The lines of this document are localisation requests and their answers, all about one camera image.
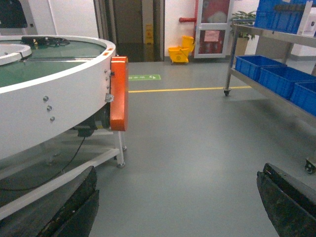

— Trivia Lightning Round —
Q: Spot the yellow mop bucket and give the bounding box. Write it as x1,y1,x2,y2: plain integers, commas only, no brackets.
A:
168,36,195,64

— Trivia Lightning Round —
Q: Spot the steel shelf cart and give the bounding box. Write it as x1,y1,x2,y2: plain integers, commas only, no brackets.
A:
223,20,316,175

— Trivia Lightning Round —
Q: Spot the yellow wet floor sign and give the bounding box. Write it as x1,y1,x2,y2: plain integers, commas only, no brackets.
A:
145,24,154,44

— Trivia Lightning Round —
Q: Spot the blue bin on cart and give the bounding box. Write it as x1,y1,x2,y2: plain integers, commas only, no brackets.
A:
235,55,287,81
290,81,316,116
258,67,316,100

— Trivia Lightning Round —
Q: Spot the white round conveyor table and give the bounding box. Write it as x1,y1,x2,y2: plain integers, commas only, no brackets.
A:
0,35,126,219

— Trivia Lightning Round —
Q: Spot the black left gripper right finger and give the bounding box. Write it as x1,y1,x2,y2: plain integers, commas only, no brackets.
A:
256,163,316,237

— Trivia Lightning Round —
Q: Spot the orange motor cover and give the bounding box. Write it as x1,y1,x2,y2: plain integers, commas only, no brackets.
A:
110,56,128,131

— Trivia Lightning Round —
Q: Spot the blue crate top shelf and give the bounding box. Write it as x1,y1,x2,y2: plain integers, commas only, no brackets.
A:
254,0,316,34

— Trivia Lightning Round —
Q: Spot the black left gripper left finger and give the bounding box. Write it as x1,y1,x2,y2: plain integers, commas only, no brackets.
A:
0,165,100,237

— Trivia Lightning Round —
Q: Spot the potted green plant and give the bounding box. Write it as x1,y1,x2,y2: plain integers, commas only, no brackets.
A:
230,10,256,56

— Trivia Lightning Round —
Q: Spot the black motor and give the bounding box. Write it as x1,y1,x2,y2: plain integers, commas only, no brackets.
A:
72,107,110,138

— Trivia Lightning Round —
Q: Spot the fire hose cabinet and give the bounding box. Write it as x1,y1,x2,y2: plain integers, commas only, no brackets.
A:
194,0,233,59

